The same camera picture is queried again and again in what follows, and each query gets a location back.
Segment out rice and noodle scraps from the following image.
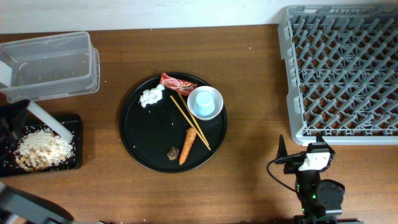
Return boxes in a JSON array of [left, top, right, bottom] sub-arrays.
[[14, 128, 76, 172]]

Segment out orange carrot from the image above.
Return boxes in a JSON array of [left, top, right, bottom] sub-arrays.
[[178, 128, 197, 166]]

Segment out brown food chunk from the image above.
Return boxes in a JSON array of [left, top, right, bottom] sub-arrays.
[[167, 147, 180, 161]]

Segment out red snack wrapper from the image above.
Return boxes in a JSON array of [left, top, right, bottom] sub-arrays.
[[160, 72, 198, 96]]

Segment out white tissue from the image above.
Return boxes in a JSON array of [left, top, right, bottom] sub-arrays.
[[139, 84, 165, 108]]

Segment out white plate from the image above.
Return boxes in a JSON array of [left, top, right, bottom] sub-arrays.
[[27, 101, 73, 142]]

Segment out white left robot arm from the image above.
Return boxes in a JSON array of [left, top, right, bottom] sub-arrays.
[[1, 100, 83, 223]]

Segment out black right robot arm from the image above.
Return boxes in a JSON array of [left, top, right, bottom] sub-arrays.
[[266, 134, 360, 224]]

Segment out grey dishwasher rack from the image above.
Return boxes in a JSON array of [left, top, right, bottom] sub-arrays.
[[278, 4, 397, 146]]

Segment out black rectangular tray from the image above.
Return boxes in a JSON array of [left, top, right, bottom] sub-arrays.
[[1, 114, 83, 177]]

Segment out clear plastic bin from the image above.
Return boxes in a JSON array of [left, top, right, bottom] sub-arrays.
[[1, 32, 100, 103]]

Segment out white bowl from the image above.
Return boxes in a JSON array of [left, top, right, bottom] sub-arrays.
[[187, 86, 224, 121]]

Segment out light blue plastic cup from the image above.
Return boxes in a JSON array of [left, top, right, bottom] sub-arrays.
[[194, 91, 215, 117]]

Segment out wooden chopstick lower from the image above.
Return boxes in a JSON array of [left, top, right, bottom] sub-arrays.
[[170, 96, 211, 151]]

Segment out wooden chopstick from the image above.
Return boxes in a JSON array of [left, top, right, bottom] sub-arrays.
[[170, 96, 211, 151], [178, 93, 211, 150]]

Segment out wooden chopstick upper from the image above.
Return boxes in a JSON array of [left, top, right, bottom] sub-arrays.
[[178, 93, 211, 150]]

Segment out round black serving tray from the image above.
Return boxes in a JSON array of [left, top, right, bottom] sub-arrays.
[[119, 74, 228, 173]]

